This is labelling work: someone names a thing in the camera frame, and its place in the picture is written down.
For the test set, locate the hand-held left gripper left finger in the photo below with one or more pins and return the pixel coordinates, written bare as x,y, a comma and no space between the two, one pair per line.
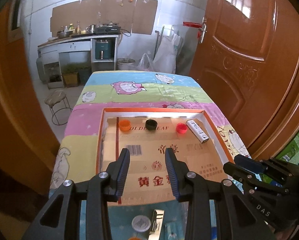
122,177

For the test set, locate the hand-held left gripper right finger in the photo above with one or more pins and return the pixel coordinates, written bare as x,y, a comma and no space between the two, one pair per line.
172,177

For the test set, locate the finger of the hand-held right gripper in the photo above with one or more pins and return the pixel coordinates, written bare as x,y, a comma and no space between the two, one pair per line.
249,163
249,180

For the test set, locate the shallow orange-rimmed cardboard box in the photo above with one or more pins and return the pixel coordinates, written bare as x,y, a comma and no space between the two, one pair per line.
189,155

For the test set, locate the white bottle cap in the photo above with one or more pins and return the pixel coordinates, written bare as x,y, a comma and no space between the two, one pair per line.
140,223

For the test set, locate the red bottle cap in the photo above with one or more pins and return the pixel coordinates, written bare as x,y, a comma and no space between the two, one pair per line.
182,128

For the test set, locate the orange bottle cap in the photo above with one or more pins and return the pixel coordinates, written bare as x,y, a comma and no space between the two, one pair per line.
137,238
125,125

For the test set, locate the long white box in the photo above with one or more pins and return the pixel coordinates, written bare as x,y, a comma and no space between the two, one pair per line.
198,131

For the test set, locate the black bottle cap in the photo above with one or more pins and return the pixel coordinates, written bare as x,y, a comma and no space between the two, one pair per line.
151,124

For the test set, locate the green carton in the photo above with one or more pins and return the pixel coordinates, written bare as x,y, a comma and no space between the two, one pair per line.
292,147

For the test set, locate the cartoon sheep printed tablecloth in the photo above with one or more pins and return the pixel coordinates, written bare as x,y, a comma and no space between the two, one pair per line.
139,97

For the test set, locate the carved brown wooden door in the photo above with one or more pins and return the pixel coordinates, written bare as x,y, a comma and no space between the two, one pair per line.
252,67

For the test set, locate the round metal stool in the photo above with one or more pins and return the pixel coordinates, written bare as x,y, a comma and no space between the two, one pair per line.
57,97

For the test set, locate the dark plant pot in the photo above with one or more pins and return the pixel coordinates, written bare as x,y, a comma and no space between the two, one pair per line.
85,73

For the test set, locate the round basin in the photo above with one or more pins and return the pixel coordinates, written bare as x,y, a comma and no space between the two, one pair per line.
125,63

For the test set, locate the wooden plant crate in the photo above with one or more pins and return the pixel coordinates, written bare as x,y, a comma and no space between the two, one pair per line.
70,76

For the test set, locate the white plastic bag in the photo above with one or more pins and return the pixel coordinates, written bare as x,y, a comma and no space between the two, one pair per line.
145,63

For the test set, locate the white woven sack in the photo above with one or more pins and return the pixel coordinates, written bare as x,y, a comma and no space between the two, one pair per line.
167,55

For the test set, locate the teal air fryer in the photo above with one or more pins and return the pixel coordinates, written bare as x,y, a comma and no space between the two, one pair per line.
103,50

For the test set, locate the plain brown wooden door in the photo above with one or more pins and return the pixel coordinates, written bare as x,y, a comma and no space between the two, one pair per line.
14,105

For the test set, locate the grey gas cylinder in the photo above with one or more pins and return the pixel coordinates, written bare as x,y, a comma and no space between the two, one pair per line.
40,67

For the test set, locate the white kitchen counter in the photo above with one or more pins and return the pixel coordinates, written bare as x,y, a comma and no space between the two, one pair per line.
74,48

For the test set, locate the black gas stove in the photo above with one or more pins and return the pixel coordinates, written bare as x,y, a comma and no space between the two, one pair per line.
107,29

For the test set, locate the red paper strip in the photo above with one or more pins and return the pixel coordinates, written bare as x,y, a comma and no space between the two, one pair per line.
190,24

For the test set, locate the metal bowl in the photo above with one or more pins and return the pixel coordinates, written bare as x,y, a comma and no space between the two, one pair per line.
64,33

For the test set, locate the cardboard wall sheets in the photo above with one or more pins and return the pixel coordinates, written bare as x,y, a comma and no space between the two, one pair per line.
107,15

